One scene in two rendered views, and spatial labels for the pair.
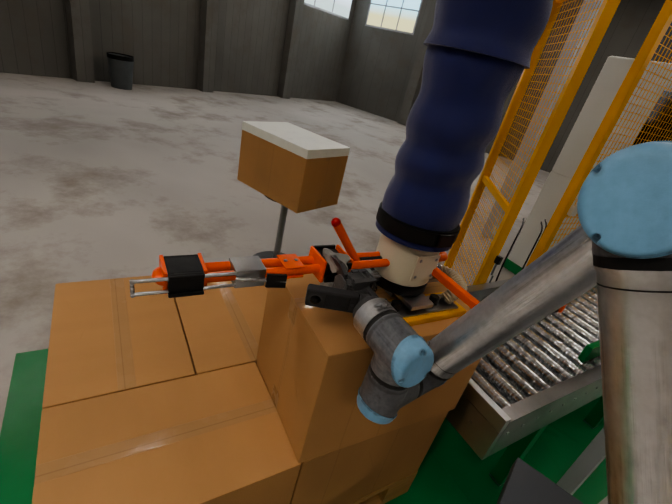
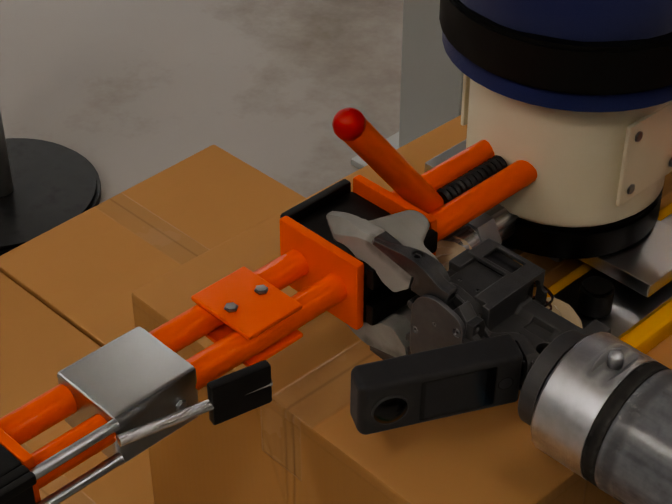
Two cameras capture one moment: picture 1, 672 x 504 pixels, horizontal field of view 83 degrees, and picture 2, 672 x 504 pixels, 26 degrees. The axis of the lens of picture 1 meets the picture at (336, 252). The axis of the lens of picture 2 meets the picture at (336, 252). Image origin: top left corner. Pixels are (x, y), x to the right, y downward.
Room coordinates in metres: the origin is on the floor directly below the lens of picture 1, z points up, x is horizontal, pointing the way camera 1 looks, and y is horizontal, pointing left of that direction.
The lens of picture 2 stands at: (0.00, 0.17, 1.73)
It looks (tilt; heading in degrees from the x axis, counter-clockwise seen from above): 38 degrees down; 350
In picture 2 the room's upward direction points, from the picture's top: straight up
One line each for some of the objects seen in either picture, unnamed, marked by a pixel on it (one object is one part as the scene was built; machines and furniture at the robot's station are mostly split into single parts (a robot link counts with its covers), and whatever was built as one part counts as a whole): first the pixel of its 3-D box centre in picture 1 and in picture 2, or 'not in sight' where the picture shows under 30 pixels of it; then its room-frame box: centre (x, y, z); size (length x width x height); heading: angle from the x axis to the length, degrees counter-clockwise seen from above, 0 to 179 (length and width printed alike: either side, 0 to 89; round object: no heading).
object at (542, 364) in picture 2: (358, 295); (503, 337); (0.73, -0.07, 1.07); 0.12 x 0.09 x 0.08; 36
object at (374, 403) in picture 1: (386, 388); not in sight; (0.59, -0.17, 0.95); 0.12 x 0.09 x 0.12; 135
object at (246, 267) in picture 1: (246, 271); (129, 394); (0.72, 0.19, 1.07); 0.07 x 0.07 x 0.04; 35
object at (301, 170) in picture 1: (291, 164); not in sight; (2.49, 0.43, 0.82); 0.60 x 0.40 x 0.40; 56
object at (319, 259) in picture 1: (329, 262); (358, 250); (0.84, 0.01, 1.07); 0.10 x 0.08 x 0.06; 35
